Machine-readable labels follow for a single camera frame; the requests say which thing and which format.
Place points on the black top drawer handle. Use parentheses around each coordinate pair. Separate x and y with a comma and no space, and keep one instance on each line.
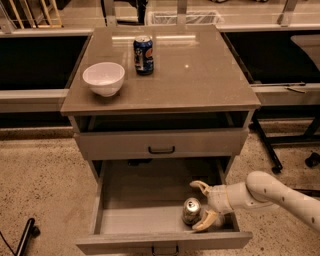
(157,151)

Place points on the silver green 7up can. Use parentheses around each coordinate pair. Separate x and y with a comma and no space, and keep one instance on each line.
(191,211)

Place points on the black stand leg left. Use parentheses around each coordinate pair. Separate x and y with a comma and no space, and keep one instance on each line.
(30,231)

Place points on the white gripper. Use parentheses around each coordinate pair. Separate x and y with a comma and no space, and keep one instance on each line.
(218,199)

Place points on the black table frame leg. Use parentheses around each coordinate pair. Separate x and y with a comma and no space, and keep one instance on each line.
(277,166)

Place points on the black drawer handle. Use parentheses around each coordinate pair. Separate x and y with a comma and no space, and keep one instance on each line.
(157,151)
(165,251)

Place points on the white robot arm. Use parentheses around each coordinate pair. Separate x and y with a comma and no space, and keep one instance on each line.
(259,191)

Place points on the black caster wheel right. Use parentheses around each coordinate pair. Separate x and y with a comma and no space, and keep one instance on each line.
(313,160)

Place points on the grey top drawer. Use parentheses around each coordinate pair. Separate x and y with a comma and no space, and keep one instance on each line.
(134,145)

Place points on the grey drawer cabinet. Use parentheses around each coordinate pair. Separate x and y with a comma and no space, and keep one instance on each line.
(196,84)

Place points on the black middle drawer handle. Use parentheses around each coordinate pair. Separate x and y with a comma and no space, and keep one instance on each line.
(165,251)

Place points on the blue pepsi can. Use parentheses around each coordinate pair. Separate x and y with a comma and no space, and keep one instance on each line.
(143,55)

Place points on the white wire basket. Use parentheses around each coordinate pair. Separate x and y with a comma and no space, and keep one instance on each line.
(155,18)

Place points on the open grey middle drawer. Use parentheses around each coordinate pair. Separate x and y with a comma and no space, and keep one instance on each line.
(139,206)

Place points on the white ceramic bowl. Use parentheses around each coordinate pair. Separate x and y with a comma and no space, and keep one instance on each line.
(105,78)

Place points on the wooden chair frame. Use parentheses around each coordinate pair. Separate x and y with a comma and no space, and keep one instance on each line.
(25,14)

